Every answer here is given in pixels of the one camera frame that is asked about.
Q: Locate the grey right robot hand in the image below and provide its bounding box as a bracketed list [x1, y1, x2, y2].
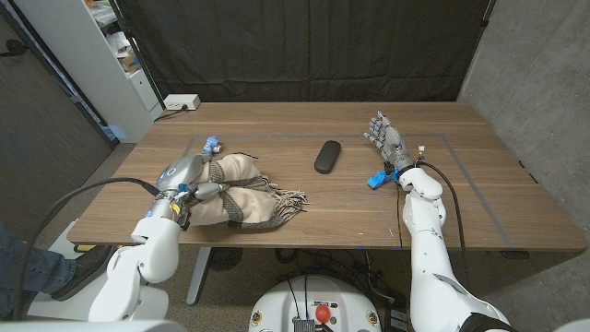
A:
[362, 109, 416, 171]

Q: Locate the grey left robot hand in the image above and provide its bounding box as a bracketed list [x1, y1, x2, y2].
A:
[146, 154, 230, 230]

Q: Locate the beige plaid fringed scarf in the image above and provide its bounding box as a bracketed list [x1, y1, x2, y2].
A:
[186, 152, 309, 231]

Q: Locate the blue lego piece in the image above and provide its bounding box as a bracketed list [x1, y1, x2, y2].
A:
[366, 169, 400, 190]

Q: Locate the black glasses case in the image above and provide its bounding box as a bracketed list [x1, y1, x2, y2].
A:
[313, 139, 343, 175]

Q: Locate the small light blue toy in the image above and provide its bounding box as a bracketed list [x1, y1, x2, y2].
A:
[203, 135, 223, 156]

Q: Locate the white power strip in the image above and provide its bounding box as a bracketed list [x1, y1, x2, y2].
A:
[163, 93, 202, 112]

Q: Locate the black round floor object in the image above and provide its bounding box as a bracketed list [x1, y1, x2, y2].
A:
[207, 247, 244, 272]

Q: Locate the grey table leg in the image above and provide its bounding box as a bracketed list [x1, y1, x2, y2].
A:
[185, 247, 212, 306]

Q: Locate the cardboard box on shelf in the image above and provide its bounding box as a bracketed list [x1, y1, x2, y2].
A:
[117, 50, 141, 73]

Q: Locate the black curtain backdrop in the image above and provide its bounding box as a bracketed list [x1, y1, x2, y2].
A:
[114, 0, 497, 103]

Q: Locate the person's dark shoe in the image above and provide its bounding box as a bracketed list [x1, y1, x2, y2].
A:
[50, 244, 116, 302]

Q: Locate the white shelf cabinet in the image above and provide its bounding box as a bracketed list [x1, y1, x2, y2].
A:
[13, 0, 165, 144]

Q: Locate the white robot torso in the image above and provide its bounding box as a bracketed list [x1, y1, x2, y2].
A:
[248, 275, 383, 332]

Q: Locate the person's leg in jeans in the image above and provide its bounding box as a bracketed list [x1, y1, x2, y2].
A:
[0, 223, 77, 319]

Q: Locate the black floor power strip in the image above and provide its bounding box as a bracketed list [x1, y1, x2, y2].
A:
[383, 294, 409, 332]

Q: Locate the black power strip cord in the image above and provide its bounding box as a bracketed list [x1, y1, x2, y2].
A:
[154, 104, 188, 124]

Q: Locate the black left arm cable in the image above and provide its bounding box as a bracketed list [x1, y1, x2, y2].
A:
[12, 177, 160, 319]

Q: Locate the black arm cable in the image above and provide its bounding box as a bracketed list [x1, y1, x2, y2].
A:
[417, 160, 469, 287]
[12, 177, 160, 319]

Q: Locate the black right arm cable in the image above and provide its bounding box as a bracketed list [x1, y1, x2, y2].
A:
[417, 160, 469, 287]

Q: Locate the black door handle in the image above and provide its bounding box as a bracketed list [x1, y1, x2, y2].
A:
[0, 39, 29, 59]

